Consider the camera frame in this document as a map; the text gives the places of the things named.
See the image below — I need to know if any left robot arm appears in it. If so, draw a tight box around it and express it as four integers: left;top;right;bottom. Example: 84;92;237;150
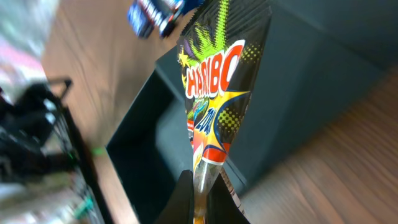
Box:
1;78;79;183

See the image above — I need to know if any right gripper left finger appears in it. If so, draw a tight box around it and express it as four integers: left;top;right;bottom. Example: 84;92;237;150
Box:
154;170;194;224

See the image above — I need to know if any black mounting rail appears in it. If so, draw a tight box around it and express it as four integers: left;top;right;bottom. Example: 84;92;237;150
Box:
44;108;114;223

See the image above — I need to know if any dark green box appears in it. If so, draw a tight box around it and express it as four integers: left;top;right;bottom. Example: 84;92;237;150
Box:
107;1;397;223

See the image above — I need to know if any Dairy Milk chocolate bar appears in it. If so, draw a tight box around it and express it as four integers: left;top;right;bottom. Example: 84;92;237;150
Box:
127;0;185;39

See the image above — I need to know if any black Haribo candy bag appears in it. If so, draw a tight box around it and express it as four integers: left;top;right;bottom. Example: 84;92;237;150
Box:
177;0;272;223

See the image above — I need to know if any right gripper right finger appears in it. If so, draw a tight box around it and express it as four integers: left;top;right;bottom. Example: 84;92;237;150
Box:
206;174;249;224

